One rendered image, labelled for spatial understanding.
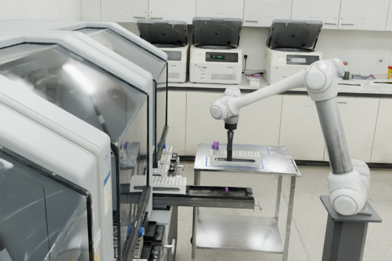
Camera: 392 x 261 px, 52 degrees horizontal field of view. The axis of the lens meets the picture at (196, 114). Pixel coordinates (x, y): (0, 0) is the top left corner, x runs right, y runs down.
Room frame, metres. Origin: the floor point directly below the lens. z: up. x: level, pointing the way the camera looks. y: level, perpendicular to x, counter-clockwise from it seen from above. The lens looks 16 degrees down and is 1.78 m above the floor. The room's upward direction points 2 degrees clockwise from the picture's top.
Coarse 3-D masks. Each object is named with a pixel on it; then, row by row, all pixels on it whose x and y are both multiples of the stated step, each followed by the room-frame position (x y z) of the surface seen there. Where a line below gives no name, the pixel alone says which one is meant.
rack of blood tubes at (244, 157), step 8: (224, 152) 2.30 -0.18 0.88; (232, 152) 2.31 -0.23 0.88; (240, 152) 2.31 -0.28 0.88; (248, 152) 2.31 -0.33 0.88; (256, 152) 2.32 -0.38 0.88; (224, 160) 2.26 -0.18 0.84; (232, 160) 2.31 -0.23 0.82; (240, 160) 2.31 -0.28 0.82; (248, 160) 2.32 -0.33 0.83; (256, 160) 2.23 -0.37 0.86
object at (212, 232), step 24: (240, 144) 2.61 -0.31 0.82; (216, 168) 2.19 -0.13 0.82; (240, 168) 2.20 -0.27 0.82; (264, 168) 2.21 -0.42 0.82; (288, 168) 2.22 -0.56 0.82; (216, 216) 2.58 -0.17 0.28; (240, 216) 2.59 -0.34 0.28; (288, 216) 2.16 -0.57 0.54; (192, 240) 2.19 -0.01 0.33; (216, 240) 2.28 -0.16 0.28; (240, 240) 2.29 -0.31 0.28; (264, 240) 2.30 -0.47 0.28; (288, 240) 2.16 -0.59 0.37
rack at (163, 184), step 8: (152, 176) 1.96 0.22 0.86; (152, 184) 1.87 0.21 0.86; (160, 184) 1.87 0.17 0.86; (168, 184) 1.88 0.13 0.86; (176, 184) 1.87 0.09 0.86; (184, 184) 1.88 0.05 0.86; (152, 192) 1.86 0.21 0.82; (160, 192) 1.86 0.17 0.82; (168, 192) 1.86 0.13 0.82; (176, 192) 1.86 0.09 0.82; (184, 192) 1.86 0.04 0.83
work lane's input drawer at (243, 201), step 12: (192, 192) 1.91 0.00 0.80; (204, 192) 1.92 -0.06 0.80; (216, 192) 1.92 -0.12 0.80; (228, 192) 1.92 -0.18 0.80; (240, 192) 1.93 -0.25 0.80; (252, 192) 1.91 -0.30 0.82; (156, 204) 1.85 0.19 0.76; (168, 204) 1.85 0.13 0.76; (180, 204) 1.85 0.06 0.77; (192, 204) 1.84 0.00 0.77; (204, 204) 1.84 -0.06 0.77; (216, 204) 1.84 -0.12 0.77; (228, 204) 1.84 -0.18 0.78; (240, 204) 1.84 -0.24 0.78; (252, 204) 1.84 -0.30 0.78
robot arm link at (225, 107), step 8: (288, 80) 2.12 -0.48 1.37; (296, 80) 2.09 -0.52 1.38; (264, 88) 2.12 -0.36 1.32; (272, 88) 2.11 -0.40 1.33; (280, 88) 2.12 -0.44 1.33; (288, 88) 2.12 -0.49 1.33; (248, 96) 2.09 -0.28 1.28; (256, 96) 2.09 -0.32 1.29; (264, 96) 2.10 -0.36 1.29; (216, 104) 2.08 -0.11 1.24; (224, 104) 2.09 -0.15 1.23; (232, 104) 2.09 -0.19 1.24; (240, 104) 2.08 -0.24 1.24; (248, 104) 2.09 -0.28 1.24; (216, 112) 2.07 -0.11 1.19; (224, 112) 2.07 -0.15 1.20; (232, 112) 2.09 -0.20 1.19
